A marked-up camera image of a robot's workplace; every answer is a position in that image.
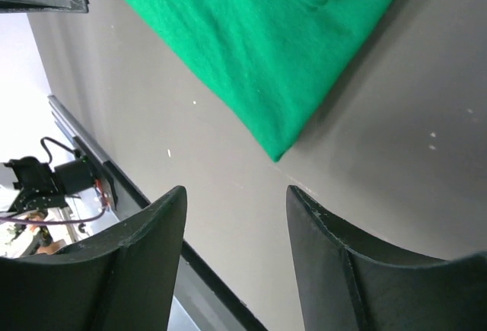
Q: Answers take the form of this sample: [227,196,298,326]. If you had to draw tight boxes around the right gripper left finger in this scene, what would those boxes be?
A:
[1,186,187,330]

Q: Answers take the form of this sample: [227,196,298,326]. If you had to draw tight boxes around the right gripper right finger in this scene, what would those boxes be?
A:
[286,186,486,330]

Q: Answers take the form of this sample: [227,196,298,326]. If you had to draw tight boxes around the green t-shirt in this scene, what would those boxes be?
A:
[124,0,393,161]

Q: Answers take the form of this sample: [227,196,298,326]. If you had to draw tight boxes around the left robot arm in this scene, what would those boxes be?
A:
[1,0,109,256]

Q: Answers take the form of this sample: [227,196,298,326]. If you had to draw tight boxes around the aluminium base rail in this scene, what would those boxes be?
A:
[48,94,110,164]

